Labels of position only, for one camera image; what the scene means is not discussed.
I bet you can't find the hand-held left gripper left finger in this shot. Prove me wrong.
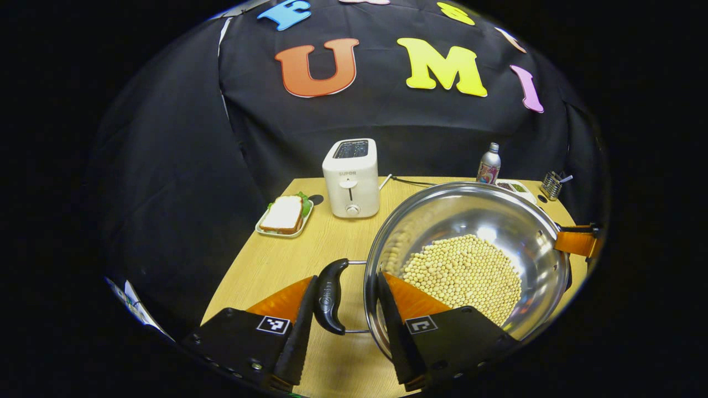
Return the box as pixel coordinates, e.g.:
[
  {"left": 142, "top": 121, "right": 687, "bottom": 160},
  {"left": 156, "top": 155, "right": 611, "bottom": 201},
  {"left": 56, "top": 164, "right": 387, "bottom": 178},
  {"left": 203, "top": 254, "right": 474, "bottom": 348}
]
[{"left": 180, "top": 275, "right": 319, "bottom": 394}]

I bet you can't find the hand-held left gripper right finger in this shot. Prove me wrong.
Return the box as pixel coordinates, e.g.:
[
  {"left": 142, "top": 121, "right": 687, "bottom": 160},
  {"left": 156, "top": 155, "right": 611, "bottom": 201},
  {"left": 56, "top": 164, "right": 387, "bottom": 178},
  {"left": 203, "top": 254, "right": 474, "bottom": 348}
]
[{"left": 377, "top": 271, "right": 520, "bottom": 392}]

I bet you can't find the stainless steel pot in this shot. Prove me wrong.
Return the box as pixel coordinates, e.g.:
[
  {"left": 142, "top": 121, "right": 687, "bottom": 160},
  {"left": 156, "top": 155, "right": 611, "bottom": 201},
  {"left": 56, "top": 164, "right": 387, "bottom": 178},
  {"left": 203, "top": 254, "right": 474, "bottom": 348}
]
[{"left": 314, "top": 181, "right": 573, "bottom": 363}]

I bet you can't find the white divided spice dish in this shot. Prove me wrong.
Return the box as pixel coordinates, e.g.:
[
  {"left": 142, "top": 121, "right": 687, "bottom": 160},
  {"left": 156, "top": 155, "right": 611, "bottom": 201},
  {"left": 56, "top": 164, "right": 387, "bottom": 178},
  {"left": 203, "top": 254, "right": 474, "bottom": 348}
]
[{"left": 495, "top": 179, "right": 538, "bottom": 205}]

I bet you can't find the pile of soybeans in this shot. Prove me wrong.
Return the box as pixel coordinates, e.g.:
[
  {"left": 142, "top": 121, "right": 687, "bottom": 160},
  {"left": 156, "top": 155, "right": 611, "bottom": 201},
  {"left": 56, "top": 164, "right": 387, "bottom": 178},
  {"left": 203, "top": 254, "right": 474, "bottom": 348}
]
[{"left": 399, "top": 234, "right": 523, "bottom": 327}]

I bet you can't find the silver bottle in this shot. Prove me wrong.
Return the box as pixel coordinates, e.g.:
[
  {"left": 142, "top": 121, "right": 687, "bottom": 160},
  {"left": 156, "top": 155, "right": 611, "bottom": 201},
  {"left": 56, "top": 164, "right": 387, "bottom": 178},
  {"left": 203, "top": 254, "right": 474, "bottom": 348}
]
[{"left": 476, "top": 142, "right": 502, "bottom": 185}]

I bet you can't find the sandwich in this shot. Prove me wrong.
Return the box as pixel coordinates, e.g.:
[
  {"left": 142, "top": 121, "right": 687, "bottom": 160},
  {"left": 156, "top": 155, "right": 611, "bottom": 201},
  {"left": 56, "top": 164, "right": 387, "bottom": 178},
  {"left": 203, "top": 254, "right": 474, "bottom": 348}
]
[{"left": 260, "top": 192, "right": 312, "bottom": 235}]

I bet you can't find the white toaster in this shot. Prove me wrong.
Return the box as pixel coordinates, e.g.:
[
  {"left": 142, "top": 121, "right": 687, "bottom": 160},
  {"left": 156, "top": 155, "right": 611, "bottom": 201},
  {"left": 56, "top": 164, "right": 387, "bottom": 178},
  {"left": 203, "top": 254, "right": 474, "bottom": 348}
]
[{"left": 322, "top": 138, "right": 381, "bottom": 219}]

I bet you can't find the white printed paper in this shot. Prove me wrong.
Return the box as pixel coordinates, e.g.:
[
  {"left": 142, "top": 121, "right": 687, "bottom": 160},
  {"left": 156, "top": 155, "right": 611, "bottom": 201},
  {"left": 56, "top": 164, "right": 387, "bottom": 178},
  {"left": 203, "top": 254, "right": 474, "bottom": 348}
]
[{"left": 105, "top": 276, "right": 166, "bottom": 338}]

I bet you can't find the black backdrop cloth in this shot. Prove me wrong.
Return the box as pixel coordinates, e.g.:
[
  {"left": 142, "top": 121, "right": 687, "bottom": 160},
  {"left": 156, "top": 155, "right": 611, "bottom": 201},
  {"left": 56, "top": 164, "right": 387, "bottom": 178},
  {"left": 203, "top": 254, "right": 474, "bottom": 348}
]
[{"left": 91, "top": 0, "right": 606, "bottom": 338}]

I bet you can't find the wire utensil caddy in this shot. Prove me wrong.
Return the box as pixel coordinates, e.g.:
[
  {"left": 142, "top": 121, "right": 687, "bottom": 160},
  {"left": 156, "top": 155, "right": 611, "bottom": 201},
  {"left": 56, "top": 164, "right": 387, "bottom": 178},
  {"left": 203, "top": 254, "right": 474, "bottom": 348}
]
[{"left": 540, "top": 171, "right": 565, "bottom": 201}]

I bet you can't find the toaster power cable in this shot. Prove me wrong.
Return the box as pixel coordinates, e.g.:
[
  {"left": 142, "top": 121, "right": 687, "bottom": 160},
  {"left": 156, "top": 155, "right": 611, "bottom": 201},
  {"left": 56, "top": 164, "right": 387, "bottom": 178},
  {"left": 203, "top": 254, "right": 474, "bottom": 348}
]
[{"left": 379, "top": 174, "right": 439, "bottom": 192}]

